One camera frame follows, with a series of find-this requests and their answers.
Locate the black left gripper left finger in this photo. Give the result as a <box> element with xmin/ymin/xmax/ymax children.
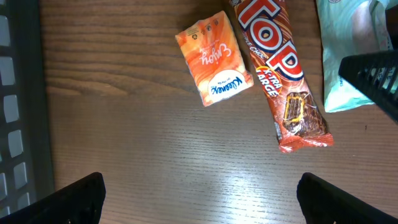
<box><xmin>1</xmin><ymin>172</ymin><xmax>106</xmax><ymax>224</ymax></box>

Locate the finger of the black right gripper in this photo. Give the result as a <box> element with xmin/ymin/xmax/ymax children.
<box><xmin>338</xmin><ymin>50</ymin><xmax>397</xmax><ymax>122</ymax></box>

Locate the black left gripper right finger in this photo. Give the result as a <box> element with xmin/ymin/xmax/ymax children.
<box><xmin>297</xmin><ymin>172</ymin><xmax>397</xmax><ymax>224</ymax></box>

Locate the teal flushable wipes pack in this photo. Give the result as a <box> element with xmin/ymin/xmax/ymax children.
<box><xmin>315</xmin><ymin>0</ymin><xmax>398</xmax><ymax>113</ymax></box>

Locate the chocolate bar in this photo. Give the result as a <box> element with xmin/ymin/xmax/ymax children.
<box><xmin>229</xmin><ymin>0</ymin><xmax>334</xmax><ymax>152</ymax></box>

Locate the orange Kleenex tissue pack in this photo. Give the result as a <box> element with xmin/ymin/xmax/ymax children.
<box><xmin>175</xmin><ymin>11</ymin><xmax>254</xmax><ymax>106</ymax></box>

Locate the grey plastic shopping basket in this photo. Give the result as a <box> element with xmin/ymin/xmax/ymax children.
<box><xmin>1</xmin><ymin>0</ymin><xmax>55</xmax><ymax>217</ymax></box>

